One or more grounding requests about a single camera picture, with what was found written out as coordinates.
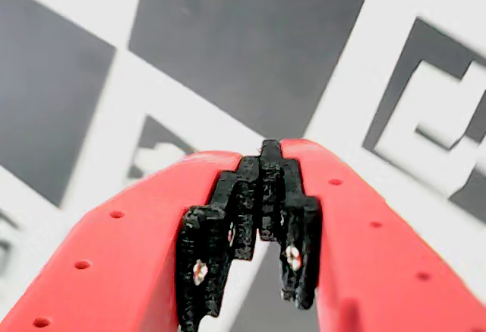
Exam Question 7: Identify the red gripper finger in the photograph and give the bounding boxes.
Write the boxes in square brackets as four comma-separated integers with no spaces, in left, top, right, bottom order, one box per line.
[0,150,263,332]
[260,138,486,332]

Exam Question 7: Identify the black white marker checkerboard mat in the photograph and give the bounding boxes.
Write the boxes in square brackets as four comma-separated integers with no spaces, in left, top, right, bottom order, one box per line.
[0,0,486,332]

